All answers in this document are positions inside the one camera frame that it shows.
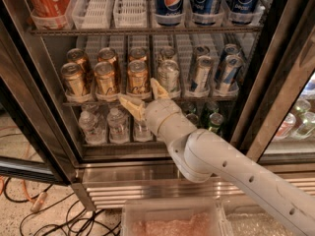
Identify wire shelf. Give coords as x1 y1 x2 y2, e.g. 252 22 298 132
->
63 96 237 106
30 26 263 36

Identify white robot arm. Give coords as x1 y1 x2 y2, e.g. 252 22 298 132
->
118 79 315 236

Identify middle wire shelf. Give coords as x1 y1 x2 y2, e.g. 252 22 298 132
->
63 96 237 106

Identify orange can rear left lane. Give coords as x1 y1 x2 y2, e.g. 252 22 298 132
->
67 48 93 83

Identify water bottle right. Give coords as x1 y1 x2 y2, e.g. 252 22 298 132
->
133 120 153 142

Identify slim blue silver can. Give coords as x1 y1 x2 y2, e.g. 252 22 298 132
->
192 45 210 63
190 55 214 92

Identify pepsi can middle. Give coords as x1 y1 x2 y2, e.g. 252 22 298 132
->
192 0 221 26

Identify water bottle middle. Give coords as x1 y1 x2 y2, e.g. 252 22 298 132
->
107 107 129 144

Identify slim blue silver can rear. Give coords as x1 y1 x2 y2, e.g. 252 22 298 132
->
192 45 210 63

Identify clear bin right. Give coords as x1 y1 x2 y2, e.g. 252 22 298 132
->
221 197 295 236

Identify slim blue can right front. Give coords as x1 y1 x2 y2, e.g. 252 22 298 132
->
215 55 243 93

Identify orange can lane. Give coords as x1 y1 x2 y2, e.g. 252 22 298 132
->
127 60 149 94
128 47 148 62
61 62 89 96
97 47 121 77
94 61 119 96
67 48 93 83

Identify orange extension cord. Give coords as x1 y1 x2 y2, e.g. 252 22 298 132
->
0 125 40 205

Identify black floor cables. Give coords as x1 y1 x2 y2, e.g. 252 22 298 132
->
2 177 122 236

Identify water bottle left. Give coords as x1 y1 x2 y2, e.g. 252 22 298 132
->
79 111 106 146

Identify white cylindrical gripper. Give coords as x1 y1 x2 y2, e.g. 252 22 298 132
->
118 78 196 140

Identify clear bin with pink contents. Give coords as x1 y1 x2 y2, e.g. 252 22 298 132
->
121 197 228 236

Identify pepsi can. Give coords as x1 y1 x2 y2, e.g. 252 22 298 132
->
230 0 259 25
155 0 184 27
192 0 221 26

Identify slim blue silver can front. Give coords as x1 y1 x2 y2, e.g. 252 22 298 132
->
190 55 214 92

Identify top wire shelf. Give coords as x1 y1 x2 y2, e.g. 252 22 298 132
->
30 26 263 36

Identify water bottle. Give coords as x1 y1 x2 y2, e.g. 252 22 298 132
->
133 120 153 142
79 111 106 146
107 107 129 144

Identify orange can front left lane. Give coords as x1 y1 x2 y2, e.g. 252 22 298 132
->
61 62 89 96

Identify steel fridge frame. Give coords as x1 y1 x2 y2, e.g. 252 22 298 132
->
1 0 315 210

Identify pepsi can left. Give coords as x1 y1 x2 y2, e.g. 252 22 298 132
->
155 0 184 27

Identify fridge glass door left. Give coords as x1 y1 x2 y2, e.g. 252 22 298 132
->
0 80 67 185

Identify pepsi can right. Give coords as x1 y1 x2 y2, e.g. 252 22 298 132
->
230 0 259 25

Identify green can front right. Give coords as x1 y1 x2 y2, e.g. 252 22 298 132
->
208 112 224 134

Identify slim blue can right rear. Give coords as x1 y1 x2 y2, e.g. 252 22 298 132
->
220 43 242 62

